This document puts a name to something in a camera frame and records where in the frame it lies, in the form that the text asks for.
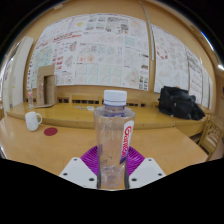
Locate white standing air conditioner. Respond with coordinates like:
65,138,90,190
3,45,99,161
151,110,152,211
1,35,35,111

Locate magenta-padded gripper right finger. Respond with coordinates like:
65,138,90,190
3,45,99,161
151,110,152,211
124,146,167,190

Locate clear plastic water bottle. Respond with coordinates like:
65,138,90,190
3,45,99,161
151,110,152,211
93,89,137,190

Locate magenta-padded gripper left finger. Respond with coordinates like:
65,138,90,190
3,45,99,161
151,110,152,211
59,145,101,190

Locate wooden chair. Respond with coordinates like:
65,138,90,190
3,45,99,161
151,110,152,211
198,114,224,162

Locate brown cardboard box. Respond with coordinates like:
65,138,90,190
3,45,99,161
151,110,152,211
34,64,58,109

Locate narrow wall poster sheet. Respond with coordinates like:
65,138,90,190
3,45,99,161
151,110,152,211
151,23,214,109

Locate black bag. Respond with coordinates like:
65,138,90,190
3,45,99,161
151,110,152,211
157,85,206,121

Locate large wall poster sheet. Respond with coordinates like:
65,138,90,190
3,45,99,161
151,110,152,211
27,12,150,92

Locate white ceramic mug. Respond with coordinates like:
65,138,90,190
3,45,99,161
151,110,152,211
24,111,44,132

